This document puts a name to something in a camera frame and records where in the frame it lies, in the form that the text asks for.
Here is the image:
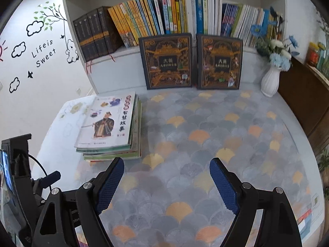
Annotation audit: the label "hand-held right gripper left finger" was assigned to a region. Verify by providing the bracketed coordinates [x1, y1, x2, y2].
[31, 157, 125, 247]

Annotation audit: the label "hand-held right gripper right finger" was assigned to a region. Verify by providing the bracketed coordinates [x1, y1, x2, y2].
[209, 157, 302, 247]

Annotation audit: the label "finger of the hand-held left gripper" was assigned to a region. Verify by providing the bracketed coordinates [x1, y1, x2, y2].
[31, 171, 61, 196]

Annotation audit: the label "stack of sorted books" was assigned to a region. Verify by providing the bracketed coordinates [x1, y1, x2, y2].
[74, 91, 142, 162]

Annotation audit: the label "row of colourful shelf books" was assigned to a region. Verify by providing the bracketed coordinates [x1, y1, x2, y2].
[191, 0, 277, 47]
[107, 0, 188, 49]

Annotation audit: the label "white book brown-robed figure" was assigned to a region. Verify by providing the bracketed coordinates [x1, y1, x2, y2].
[74, 91, 137, 150]

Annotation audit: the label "green potted plant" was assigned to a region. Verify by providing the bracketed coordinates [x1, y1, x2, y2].
[317, 147, 329, 175]

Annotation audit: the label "white ribbed vase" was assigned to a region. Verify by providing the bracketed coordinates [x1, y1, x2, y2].
[261, 65, 281, 98]

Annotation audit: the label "brown wooden cabinet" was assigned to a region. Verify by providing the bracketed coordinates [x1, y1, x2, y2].
[278, 57, 329, 157]

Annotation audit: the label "dark ornate encyclopedia book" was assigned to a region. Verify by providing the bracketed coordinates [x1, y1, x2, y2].
[138, 33, 193, 90]
[197, 33, 243, 90]

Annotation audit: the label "artificial blue white flowers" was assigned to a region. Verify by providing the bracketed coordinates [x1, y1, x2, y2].
[250, 6, 300, 71]

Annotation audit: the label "dark hardcover book gold spine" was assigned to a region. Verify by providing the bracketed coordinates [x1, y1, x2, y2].
[73, 18, 90, 62]
[97, 6, 123, 56]
[86, 12, 102, 58]

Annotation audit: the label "red jar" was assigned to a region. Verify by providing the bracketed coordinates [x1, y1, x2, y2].
[307, 42, 320, 67]

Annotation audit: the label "green glass jar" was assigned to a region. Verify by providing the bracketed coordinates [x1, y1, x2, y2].
[317, 42, 327, 71]

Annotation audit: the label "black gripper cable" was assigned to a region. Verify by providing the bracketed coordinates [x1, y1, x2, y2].
[27, 154, 45, 178]

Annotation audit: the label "cloud wall decal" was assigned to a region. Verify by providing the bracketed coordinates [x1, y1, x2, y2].
[26, 21, 44, 37]
[9, 77, 21, 93]

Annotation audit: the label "bear wall decal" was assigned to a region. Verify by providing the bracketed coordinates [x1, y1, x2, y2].
[65, 39, 79, 64]

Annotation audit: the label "sun wall decal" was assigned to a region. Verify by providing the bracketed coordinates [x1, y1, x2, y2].
[0, 40, 8, 62]

